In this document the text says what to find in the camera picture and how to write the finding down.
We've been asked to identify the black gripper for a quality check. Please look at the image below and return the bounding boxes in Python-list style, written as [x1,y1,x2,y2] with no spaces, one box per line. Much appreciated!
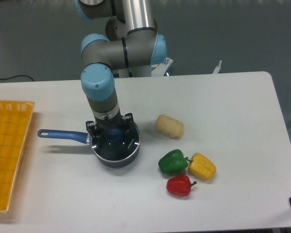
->
[85,113,134,138]

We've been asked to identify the glass lid blue knob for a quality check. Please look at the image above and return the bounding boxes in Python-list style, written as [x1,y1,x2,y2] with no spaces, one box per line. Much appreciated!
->
[89,123,141,167]

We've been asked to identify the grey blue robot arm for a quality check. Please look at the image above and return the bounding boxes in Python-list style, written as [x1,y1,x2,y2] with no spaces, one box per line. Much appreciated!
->
[75,0,167,137]

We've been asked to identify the beige bread loaf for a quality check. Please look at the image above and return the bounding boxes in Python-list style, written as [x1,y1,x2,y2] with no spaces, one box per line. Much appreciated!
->
[154,114,184,139]

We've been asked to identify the green bell pepper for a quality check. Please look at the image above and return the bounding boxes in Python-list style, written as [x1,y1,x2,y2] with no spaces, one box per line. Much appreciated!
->
[158,149,188,174]

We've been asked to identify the red bell pepper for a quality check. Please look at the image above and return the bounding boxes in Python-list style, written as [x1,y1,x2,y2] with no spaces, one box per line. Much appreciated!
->
[166,175,197,197]

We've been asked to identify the yellow woven basket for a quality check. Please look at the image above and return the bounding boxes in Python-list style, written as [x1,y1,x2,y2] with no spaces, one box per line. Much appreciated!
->
[0,100,35,213]

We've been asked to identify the yellow bell pepper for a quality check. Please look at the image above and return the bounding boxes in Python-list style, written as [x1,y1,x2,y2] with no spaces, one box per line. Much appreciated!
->
[185,153,216,180]

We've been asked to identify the blue saucepan with handle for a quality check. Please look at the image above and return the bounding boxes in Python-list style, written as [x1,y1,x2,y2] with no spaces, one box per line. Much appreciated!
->
[37,121,141,168]

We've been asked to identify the black cable on floor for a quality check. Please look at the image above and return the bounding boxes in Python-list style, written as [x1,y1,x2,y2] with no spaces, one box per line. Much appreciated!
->
[0,74,35,82]

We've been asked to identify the white bracket right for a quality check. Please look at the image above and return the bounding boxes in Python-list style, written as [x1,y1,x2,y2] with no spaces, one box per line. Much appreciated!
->
[212,60,222,74]

